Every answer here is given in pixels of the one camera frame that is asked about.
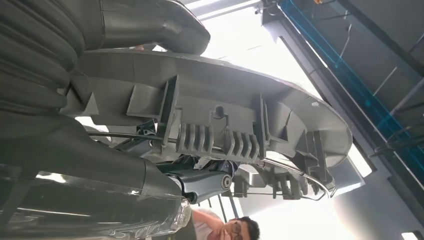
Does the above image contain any person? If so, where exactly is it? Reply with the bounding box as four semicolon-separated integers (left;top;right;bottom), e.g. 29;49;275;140
190;208;262;240

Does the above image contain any ceiling light panel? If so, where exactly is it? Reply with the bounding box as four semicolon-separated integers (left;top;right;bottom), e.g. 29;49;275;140
347;144;374;179

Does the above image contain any blue ceiling beam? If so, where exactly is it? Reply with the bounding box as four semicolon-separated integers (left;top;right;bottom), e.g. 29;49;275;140
278;0;424;173

